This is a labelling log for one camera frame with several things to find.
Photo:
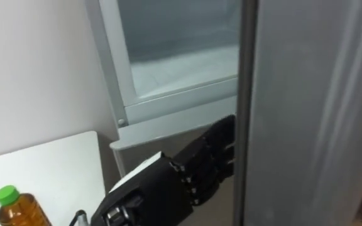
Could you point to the white table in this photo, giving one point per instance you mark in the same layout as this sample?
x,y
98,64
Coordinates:
x,y
52,169

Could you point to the grey fridge door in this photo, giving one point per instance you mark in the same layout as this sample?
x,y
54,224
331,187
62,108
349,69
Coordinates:
x,y
306,113

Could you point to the tea bottle with green cap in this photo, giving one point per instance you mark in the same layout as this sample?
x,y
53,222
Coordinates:
x,y
20,212

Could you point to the grey fridge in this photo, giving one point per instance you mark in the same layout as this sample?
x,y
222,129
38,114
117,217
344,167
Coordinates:
x,y
174,78

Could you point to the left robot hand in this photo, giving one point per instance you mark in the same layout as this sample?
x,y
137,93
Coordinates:
x,y
156,191

